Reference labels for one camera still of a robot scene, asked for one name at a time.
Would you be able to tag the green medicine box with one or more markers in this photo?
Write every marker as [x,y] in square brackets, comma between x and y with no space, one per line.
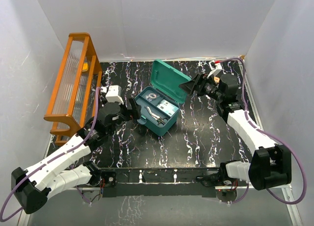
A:
[167,79]

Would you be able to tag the small scissors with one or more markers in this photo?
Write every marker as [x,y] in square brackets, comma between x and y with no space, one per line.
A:
[161,121]

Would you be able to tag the orange wooden rack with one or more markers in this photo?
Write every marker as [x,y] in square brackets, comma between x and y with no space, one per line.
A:
[72,101]

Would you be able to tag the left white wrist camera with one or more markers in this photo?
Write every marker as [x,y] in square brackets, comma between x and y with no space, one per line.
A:
[112,93]

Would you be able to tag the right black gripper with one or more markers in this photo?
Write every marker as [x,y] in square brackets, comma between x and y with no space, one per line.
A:
[197,84]

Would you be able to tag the dark blue divided tray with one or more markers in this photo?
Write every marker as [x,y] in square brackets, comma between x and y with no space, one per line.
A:
[149,122]

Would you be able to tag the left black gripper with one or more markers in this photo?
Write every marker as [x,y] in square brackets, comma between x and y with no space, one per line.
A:
[135,108]

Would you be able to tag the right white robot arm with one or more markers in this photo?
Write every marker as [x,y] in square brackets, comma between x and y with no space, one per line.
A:
[271,163]

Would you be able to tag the yellow item on rack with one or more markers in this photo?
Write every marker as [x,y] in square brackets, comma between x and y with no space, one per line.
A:
[85,67]

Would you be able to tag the black front mounting rail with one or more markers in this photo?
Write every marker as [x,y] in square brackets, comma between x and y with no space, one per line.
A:
[122,182]

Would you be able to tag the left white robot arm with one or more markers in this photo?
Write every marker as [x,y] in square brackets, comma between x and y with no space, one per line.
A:
[36,184]

